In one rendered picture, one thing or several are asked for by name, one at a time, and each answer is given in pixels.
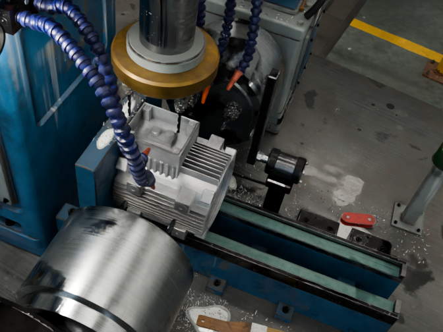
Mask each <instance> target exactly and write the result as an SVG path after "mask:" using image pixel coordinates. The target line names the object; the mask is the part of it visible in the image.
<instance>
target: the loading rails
mask: <svg viewBox="0 0 443 332"><path fill-rule="evenodd" d="M169 235H170V237H171V238H172V239H173V240H174V241H175V242H176V243H177V244H178V245H179V246H180V247H181V248H182V249H183V251H184V252H185V254H186V255H187V257H188V259H189V260H190V261H191V265H192V269H193V271H194V272H195V273H198V274H201V275H203V276H206V277H209V280H208V283H207V285H206V291H208V292H211V293H214V294H216V295H218V296H222V294H223V292H224V290H225V287H226V285H229V286H231V287H234V288H236V289H239V290H241V291H244V292H247V293H249V294H251V295H254V296H257V297H259V298H262V299H264V300H267V301H269V302H272V303H274V304H277V306H276V309H275V312H274V315H273V317H274V318H276V319H279V320H282V321H284V322H286V323H291V320H292V319H293V314H294V312H297V313H299V314H302V315H304V316H307V317H309V318H312V319H315V320H317V321H320V322H322V323H325V324H327V325H330V326H332V327H335V328H337V329H340V330H342V331H345V332H387V331H388V330H389V329H390V328H391V326H393V324H395V322H396V321H397V320H398V318H399V312H400V308H401V301H400V300H396V301H395V302H392V301H391V300H388V298H389V297H390V296H391V294H392V293H393V292H394V291H395V289H396V288H397V287H398V285H399V284H400V283H401V282H402V281H403V279H404V278H405V274H406V269H407V262H406V261H403V260H401V259H398V258H395V257H393V256H390V255H387V254H385V253H382V252H379V251H377V250H374V249H372V248H369V247H366V246H363V245H361V244H358V243H356V242H352V241H350V240H347V239H345V238H342V237H340V236H336V235H333V234H331V233H328V232H326V231H323V230H320V229H317V228H315V227H312V226H310V225H307V224H304V223H302V222H299V221H296V220H294V219H291V218H288V217H285V216H283V215H280V214H278V213H274V212H273V211H269V210H267V209H264V208H262V207H258V206H256V205H253V204H250V203H248V202H245V201H242V200H240V199H237V198H234V197H232V196H229V195H226V196H225V197H224V199H223V202H222V204H221V207H220V210H219V212H218V214H217V215H216V218H215V219H214V222H213V223H212V226H211V227H210V229H209V231H208V233H207V235H206V238H205V239H201V238H198V237H196V236H194V233H191V234H189V233H188V234H187V236H186V238H185V240H182V239H180V238H177V237H175V236H172V235H171V232H170V233H169Z"/></svg>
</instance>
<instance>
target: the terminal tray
mask: <svg viewBox="0 0 443 332"><path fill-rule="evenodd" d="M146 106H149V107H150V108H149V109H146V108H145V107H146ZM178 117H179V116H178V114H176V113H173V112H171V111H168V110H165V109H162V108H160V107H156V106H155V105H151V104H149V103H146V102H144V103H143V105H142V107H141V108H140V109H139V110H138V112H137V113H136V115H135V116H134V117H133V119H132V120H131V122H130V123H129V125H130V127H131V131H132V133H133V134H134V136H135V141H136V142H137V144H138V148H139V150H140V152H141V153H142V152H143V151H144V150H145V149H146V148H150V153H149V154H148V162H147V164H146V167H147V170H150V169H153V172H154V173H156V172H157V171H158V172H159V175H162V174H165V177H168V176H170V177H171V180H173V179H174V178H176V179H177V178H178V176H179V173H180V168H181V166H182V164H183V162H184V160H185V158H186V156H187V154H188V152H189V151H190V149H191V148H192V146H193V144H194V143H195V141H196V142H197V138H198V132H199V127H200V122H198V121H195V120H192V119H190V118H187V117H184V116H181V126H180V133H177V124H178V122H177V118H178ZM190 123H194V125H193V126H192V125H190ZM175 148H177V149H179V151H178V152H175V151H174V149H175Z"/></svg>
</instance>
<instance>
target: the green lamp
mask: <svg viewBox="0 0 443 332"><path fill-rule="evenodd" d="M434 162H435V163H436V164H437V165H438V166H439V167H440V168H441V169H443V149H442V144H441V145H440V147H439V148H438V150H437V151H436V153H435V155H434Z"/></svg>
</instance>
